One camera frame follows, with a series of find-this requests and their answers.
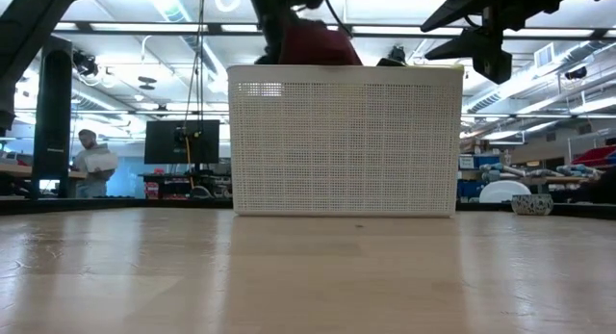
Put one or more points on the patterned ceramic bowl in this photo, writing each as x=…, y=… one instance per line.
x=531, y=205

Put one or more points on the black device on column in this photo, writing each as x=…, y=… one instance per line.
x=85, y=63

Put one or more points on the white perforated plastic basket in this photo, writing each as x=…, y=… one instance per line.
x=346, y=141

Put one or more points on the maroon garment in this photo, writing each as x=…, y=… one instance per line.
x=317, y=45

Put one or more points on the black table frame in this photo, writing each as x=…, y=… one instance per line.
x=120, y=205

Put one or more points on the blue storage bins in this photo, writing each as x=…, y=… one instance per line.
x=476, y=161

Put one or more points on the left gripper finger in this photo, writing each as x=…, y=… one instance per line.
x=272, y=35

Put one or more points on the black ceiling camera mount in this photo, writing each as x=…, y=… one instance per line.
x=396, y=56

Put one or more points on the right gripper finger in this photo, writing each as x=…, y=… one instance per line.
x=491, y=59
x=457, y=9

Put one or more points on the black ceiling device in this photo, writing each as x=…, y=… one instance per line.
x=576, y=73

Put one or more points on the black monitor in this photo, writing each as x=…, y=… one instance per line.
x=163, y=141

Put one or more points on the black upright column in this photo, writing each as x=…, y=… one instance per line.
x=53, y=122

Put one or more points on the white round dish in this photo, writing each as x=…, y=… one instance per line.
x=500, y=192

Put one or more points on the person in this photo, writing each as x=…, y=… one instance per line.
x=601, y=187
x=96, y=165

